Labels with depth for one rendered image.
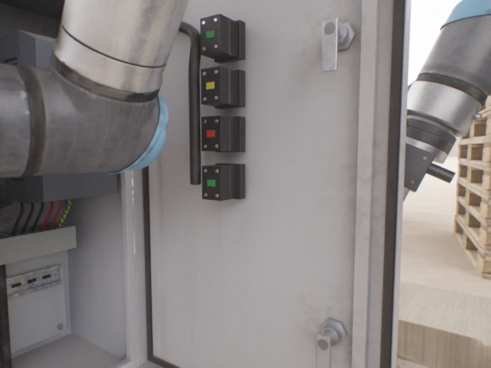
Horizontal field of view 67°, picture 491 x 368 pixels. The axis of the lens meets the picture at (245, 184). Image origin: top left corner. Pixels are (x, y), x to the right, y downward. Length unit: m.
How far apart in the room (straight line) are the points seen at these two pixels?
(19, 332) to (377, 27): 0.71
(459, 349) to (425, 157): 1.23
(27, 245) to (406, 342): 1.40
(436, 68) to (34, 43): 0.51
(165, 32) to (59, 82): 0.09
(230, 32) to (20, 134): 0.27
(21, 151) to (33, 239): 0.37
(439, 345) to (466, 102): 1.24
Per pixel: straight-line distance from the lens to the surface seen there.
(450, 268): 2.42
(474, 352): 1.66
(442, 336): 1.65
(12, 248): 0.67
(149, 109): 0.34
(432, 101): 0.53
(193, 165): 0.47
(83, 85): 0.32
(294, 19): 0.48
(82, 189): 0.58
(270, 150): 0.47
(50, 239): 0.69
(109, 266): 0.69
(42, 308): 0.78
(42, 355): 0.80
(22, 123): 0.31
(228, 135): 0.45
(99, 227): 0.70
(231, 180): 0.46
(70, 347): 0.80
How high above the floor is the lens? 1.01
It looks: 5 degrees down
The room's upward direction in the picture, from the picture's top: straight up
